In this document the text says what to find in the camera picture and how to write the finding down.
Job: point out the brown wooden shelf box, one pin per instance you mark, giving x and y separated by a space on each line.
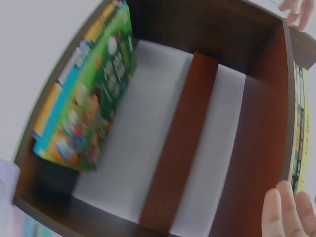
261 123

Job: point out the person's right hand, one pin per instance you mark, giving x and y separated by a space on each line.
288 222

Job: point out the green picture book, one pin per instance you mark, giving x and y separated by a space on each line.
108 81

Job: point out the person's left fingers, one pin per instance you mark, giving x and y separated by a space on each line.
302 17

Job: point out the person's right fingers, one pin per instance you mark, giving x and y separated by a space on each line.
286 205

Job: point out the yellow book with green edge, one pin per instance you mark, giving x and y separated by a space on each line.
303 128

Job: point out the person's left hand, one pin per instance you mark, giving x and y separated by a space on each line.
304 10

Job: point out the blue and yellow picture book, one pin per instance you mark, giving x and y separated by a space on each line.
53 103

